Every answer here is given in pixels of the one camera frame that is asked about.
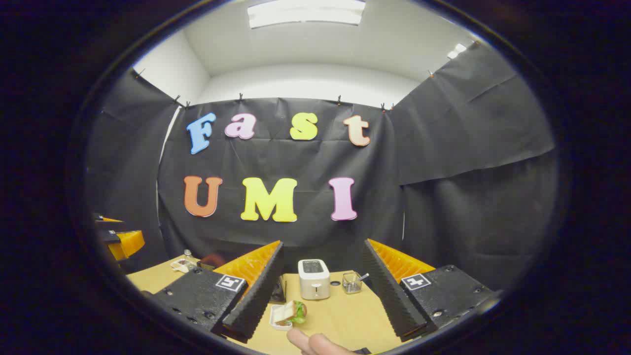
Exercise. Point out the small white plate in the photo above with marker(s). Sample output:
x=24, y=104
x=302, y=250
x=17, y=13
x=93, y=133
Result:
x=277, y=323

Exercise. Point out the clear plastic water bottle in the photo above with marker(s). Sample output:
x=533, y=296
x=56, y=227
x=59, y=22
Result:
x=188, y=254

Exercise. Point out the white divided seasoning tray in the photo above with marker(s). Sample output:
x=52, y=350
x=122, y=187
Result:
x=181, y=266

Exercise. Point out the metal utensil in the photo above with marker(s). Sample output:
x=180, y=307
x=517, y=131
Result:
x=364, y=276

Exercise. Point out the black backdrop cloth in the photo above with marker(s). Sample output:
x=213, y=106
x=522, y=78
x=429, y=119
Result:
x=443, y=172

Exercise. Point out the sandwich with lettuce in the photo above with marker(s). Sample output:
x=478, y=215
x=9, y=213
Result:
x=293, y=311

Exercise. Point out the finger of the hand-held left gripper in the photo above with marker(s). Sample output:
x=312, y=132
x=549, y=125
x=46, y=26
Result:
x=109, y=225
x=129, y=242

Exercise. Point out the large ceiling light panel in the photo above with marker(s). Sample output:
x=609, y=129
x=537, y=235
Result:
x=305, y=12

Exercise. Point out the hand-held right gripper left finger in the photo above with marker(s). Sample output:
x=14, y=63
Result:
x=261, y=296

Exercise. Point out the white toaster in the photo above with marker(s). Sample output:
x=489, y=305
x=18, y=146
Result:
x=314, y=281

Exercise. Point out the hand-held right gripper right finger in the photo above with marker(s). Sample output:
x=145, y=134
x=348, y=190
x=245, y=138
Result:
x=384, y=296

